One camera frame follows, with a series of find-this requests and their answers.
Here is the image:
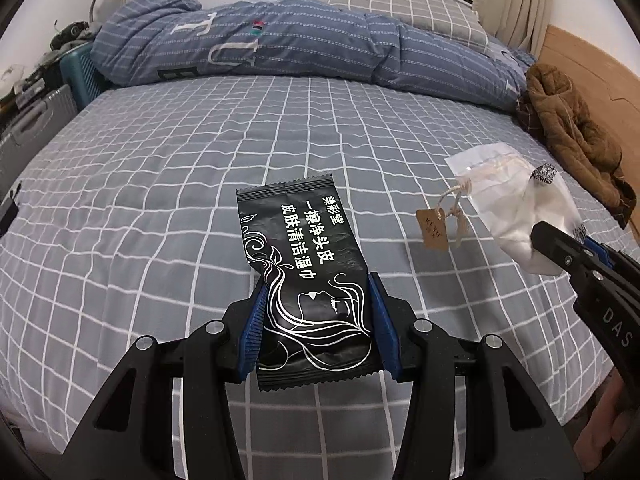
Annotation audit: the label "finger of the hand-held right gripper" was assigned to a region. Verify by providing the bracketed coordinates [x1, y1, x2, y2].
[531, 221, 601, 286]
[582, 237, 615, 268]

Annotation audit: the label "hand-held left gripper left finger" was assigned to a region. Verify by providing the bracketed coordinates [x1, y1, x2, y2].
[62, 280, 271, 480]

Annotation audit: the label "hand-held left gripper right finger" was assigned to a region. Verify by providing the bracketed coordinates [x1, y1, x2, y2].
[367, 271, 583, 480]

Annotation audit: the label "black wet wipe packet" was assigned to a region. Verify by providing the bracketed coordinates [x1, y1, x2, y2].
[236, 172, 381, 393]

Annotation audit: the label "white plastic bag with tag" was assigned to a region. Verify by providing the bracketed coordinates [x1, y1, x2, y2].
[416, 142, 586, 276]

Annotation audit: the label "person's right hand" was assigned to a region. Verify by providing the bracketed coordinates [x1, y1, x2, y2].
[574, 377, 632, 461]

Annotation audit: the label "brown quilted jacket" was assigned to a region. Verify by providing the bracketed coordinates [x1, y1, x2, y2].
[515, 62, 638, 228]

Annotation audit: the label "wooden headboard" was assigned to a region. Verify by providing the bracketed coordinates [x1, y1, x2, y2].
[537, 24, 640, 241]

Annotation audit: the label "beige curtain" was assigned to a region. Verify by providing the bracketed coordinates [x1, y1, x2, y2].
[472, 0, 551, 58]

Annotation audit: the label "blue striped duvet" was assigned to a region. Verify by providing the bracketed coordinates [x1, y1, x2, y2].
[92, 0, 533, 111]

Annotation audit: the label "grey checked pillow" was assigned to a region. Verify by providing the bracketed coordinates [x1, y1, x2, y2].
[327, 0, 488, 56]

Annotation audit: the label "grey hard suitcase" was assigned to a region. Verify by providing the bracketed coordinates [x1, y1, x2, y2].
[0, 84, 78, 181]

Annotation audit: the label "teal plastic crate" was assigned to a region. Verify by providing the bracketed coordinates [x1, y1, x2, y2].
[59, 40, 108, 111]

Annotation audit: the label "black charger with cable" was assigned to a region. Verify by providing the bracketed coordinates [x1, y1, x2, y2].
[0, 182, 21, 241]

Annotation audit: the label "black tangled cables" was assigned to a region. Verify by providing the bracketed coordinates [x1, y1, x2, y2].
[50, 20, 96, 51]

